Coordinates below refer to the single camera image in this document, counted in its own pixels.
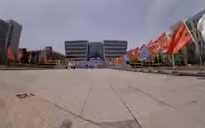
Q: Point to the grey curved building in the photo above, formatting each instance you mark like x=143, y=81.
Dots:
x=200, y=46

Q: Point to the row of red flags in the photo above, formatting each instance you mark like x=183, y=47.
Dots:
x=10, y=55
x=163, y=45

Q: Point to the grey building with glass middle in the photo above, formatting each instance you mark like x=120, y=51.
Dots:
x=95, y=49

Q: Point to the tall grey building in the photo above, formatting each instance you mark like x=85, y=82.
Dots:
x=3, y=38

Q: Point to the low dark building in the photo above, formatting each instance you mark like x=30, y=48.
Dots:
x=45, y=56

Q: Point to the grey stairs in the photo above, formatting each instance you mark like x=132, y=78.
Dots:
x=87, y=63

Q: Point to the group of people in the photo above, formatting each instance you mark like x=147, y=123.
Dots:
x=72, y=66

